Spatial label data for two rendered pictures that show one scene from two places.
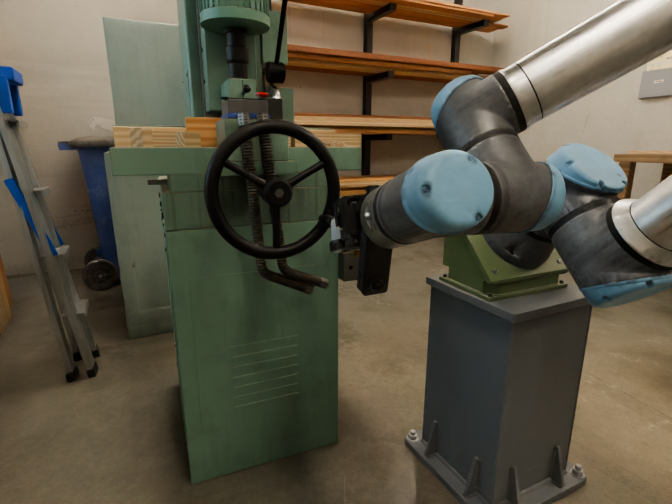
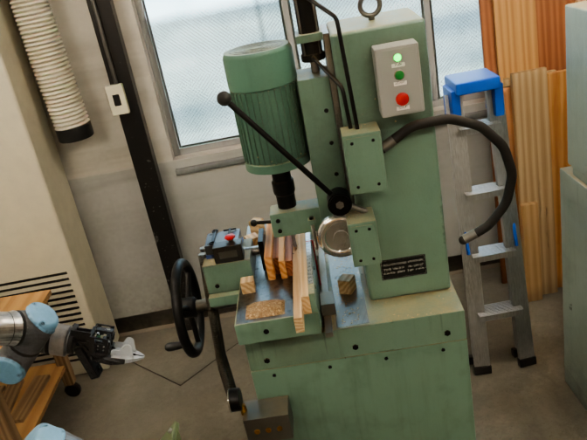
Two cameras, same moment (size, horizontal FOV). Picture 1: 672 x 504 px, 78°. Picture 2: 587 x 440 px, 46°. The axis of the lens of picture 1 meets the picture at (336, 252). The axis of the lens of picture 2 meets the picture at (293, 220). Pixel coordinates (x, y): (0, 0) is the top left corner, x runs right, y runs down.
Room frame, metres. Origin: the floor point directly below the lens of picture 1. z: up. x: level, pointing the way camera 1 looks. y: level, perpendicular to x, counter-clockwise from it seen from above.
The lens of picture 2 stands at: (1.99, -1.27, 1.78)
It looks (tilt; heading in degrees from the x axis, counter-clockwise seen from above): 23 degrees down; 117
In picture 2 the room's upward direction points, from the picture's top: 11 degrees counter-clockwise
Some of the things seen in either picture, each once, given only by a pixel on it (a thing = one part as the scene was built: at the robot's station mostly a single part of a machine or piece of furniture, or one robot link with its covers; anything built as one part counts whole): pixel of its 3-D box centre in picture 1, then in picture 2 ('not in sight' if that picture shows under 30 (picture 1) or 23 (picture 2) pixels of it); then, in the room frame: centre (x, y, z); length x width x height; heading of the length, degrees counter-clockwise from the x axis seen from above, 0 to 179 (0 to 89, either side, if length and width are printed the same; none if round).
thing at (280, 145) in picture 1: (251, 140); (231, 265); (1.01, 0.20, 0.92); 0.15 x 0.13 x 0.09; 113
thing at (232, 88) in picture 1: (239, 99); (297, 220); (1.21, 0.27, 1.03); 0.14 x 0.07 x 0.09; 23
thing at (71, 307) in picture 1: (38, 233); (486, 227); (1.56, 1.14, 0.58); 0.27 x 0.25 x 1.16; 116
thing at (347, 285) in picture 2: not in sight; (347, 284); (1.32, 0.28, 0.82); 0.04 x 0.04 x 0.04; 86
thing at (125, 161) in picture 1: (245, 159); (263, 274); (1.08, 0.23, 0.87); 0.61 x 0.30 x 0.06; 113
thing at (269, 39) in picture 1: (271, 41); (363, 158); (1.45, 0.20, 1.23); 0.09 x 0.08 x 0.15; 23
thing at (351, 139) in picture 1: (264, 139); (297, 265); (1.21, 0.20, 0.92); 0.60 x 0.02 x 0.04; 113
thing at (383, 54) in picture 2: not in sight; (397, 78); (1.54, 0.26, 1.40); 0.10 x 0.06 x 0.16; 23
